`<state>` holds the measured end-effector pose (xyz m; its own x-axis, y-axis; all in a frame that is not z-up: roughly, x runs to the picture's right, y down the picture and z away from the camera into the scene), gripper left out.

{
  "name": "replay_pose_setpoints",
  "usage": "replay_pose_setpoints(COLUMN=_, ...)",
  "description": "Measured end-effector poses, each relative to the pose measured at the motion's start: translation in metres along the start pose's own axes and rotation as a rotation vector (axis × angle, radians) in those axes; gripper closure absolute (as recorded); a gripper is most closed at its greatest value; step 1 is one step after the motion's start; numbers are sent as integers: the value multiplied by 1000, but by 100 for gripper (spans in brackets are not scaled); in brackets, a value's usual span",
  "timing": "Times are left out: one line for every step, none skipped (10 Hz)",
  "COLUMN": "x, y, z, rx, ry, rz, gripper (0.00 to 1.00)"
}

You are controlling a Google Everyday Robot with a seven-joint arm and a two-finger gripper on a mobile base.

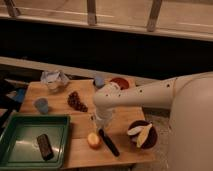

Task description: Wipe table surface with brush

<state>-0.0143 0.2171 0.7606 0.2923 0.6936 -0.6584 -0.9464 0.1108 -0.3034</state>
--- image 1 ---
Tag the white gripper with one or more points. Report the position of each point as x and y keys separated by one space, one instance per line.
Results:
x=103 y=117

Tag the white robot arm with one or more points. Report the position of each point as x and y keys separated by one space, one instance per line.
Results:
x=190 y=100

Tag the yellow orange fruit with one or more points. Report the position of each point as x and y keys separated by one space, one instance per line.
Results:
x=93 y=140

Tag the bunch of dark grapes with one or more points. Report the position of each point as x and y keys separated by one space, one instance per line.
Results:
x=75 y=102

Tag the small blue cup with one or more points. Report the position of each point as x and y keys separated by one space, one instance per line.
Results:
x=98 y=82

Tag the red bowl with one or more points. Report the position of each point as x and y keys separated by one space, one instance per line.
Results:
x=123 y=83

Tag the yellow banana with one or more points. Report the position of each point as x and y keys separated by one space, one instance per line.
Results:
x=142 y=132

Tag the dark brown bowl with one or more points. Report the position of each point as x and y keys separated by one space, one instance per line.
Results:
x=152 y=137

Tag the clear crumpled plastic container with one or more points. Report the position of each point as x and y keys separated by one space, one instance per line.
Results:
x=54 y=80

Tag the blue plastic cup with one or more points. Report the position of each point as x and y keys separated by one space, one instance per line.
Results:
x=41 y=104

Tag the dark brown sponge block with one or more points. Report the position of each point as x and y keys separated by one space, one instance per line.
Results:
x=45 y=147

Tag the green plastic tray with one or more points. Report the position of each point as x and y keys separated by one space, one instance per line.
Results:
x=19 y=149

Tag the wooden rail posts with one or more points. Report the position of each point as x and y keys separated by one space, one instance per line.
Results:
x=14 y=12

